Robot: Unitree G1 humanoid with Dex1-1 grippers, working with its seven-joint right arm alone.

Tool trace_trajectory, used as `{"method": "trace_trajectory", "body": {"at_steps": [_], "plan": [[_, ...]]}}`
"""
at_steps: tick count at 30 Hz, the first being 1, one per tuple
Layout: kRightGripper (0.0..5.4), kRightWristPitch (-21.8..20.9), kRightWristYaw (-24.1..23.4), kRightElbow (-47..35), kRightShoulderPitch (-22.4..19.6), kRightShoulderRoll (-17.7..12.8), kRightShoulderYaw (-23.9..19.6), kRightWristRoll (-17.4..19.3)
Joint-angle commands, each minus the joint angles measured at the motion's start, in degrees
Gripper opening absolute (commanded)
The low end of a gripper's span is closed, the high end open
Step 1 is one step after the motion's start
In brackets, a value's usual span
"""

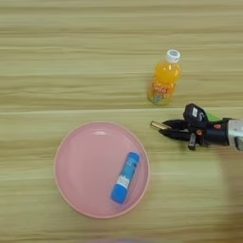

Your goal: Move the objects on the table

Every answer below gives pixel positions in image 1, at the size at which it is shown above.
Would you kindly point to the small black box white label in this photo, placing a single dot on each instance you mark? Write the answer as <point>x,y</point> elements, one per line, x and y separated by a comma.
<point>194,114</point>

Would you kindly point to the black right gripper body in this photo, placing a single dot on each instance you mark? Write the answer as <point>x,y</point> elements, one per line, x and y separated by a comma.
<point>212,134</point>

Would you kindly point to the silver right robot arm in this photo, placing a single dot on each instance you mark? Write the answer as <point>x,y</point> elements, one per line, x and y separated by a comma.
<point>236,134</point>

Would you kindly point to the orange juice bottle white cap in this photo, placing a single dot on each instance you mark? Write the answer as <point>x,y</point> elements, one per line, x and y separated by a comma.
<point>164,79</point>

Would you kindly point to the round pink plate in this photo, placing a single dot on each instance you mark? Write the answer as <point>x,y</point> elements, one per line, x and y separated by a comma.
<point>88,171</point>

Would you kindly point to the blue glue stick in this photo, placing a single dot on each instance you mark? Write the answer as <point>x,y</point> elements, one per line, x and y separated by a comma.
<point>125,178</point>

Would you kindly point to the green flat stick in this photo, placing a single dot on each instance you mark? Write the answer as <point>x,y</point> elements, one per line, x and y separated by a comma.
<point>212,117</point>

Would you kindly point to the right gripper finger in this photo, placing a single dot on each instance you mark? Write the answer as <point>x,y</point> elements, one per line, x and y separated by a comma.
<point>178,123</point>
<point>177,134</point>

